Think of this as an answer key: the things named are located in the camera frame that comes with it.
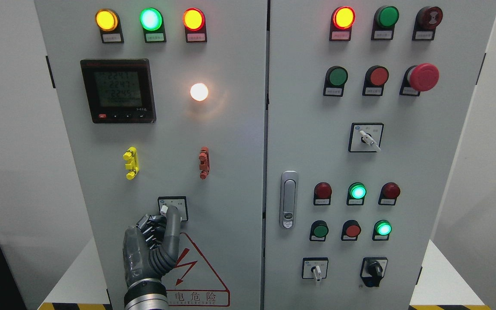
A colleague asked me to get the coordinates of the red electrical hazard warning sticker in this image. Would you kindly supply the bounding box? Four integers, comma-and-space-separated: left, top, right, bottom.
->
162, 233, 230, 307

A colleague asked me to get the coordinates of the left grey cabinet door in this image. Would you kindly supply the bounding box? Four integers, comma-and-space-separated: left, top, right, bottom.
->
35, 0, 267, 310

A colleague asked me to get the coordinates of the grey cabinet door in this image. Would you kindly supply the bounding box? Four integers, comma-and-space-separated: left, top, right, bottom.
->
35, 0, 267, 310
264, 0, 496, 310

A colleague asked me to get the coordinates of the red emergency stop mushroom button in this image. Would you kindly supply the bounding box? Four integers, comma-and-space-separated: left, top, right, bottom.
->
399, 63, 440, 96

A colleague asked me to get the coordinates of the clear round lamp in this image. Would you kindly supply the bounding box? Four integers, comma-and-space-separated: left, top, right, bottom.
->
189, 82, 209, 102

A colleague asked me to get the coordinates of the orange red-ringed indicator light right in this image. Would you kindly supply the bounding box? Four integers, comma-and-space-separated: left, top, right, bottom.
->
329, 6, 356, 41

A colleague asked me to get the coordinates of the red push button upper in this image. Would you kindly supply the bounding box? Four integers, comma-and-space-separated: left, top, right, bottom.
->
362, 65, 389, 96

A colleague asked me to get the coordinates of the silver door latch handle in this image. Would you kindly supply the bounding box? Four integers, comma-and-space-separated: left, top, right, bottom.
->
279, 170, 298, 229

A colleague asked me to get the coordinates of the grey black robotic hand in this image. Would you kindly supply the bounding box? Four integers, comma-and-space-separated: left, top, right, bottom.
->
123, 205, 181, 288

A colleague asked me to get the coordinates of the black digital power meter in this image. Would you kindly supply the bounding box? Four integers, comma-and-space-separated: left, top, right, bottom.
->
80, 59, 157, 124

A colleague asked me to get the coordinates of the dark red indicator light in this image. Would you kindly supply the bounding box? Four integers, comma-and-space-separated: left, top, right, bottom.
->
378, 182, 401, 206
313, 182, 332, 206

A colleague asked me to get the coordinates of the dark red indicator light right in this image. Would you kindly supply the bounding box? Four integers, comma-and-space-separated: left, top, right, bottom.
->
378, 182, 401, 206

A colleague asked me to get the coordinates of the green lit indicator light middle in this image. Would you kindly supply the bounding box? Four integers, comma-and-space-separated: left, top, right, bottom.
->
346, 182, 366, 206

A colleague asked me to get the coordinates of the red push button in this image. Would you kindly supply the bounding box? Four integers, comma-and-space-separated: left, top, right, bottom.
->
341, 220, 361, 241
362, 65, 389, 96

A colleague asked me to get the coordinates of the orange red-ringed indicator light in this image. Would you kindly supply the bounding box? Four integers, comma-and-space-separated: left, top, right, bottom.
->
329, 6, 356, 41
183, 7, 207, 43

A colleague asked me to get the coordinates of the dark red indicator light left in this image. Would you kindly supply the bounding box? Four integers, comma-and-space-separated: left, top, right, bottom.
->
313, 182, 332, 206

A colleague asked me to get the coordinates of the red push button lower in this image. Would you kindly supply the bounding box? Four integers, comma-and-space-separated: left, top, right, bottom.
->
341, 220, 361, 241

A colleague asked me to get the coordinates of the white lever selector switch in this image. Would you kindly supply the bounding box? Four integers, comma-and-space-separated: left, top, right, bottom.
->
302, 257, 329, 283
348, 122, 384, 152
158, 196, 189, 222

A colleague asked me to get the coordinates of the yellow indicator light top left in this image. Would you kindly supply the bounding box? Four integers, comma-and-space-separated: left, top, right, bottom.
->
95, 8, 124, 43

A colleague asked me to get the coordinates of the green push button upper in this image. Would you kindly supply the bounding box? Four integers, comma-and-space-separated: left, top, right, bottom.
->
323, 65, 348, 97

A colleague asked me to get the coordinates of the black knob selector switch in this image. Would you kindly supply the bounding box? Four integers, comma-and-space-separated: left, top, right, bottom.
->
360, 257, 388, 287

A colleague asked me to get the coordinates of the orange red-ringed indicator light left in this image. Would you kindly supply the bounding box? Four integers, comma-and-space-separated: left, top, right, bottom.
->
183, 7, 207, 43

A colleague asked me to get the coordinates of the green lit indicator light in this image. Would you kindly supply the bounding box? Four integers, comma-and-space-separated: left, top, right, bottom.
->
139, 7, 167, 43
346, 182, 366, 206

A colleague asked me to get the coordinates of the green lit push button lower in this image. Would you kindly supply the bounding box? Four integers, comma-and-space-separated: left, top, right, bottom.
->
372, 220, 392, 241

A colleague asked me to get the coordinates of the white platform with hazard stripe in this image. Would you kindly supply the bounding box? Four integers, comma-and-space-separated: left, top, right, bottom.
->
39, 239, 490, 310

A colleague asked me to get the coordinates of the green indicator light top right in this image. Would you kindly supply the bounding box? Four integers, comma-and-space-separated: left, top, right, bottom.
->
371, 6, 400, 40

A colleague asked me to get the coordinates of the red terminal clip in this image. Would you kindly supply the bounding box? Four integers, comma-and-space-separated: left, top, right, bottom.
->
198, 146, 211, 179

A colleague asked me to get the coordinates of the green lit indicator light left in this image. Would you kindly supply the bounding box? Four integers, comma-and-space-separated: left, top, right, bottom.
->
139, 7, 167, 43

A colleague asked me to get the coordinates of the right grey cabinet door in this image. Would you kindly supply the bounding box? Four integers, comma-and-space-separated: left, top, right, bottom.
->
264, 0, 496, 310

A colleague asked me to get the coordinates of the dark red buzzer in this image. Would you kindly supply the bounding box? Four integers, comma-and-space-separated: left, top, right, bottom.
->
412, 6, 443, 41

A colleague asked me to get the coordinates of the yellow terminal clip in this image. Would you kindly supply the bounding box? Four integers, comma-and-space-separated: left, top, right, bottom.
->
122, 146, 140, 180

